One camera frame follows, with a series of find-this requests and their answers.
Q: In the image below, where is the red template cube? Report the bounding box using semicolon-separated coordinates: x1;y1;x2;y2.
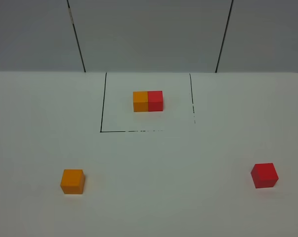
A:
148;91;164;112

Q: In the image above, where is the orange template cube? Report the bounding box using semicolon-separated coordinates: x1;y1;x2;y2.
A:
133;91;148;112

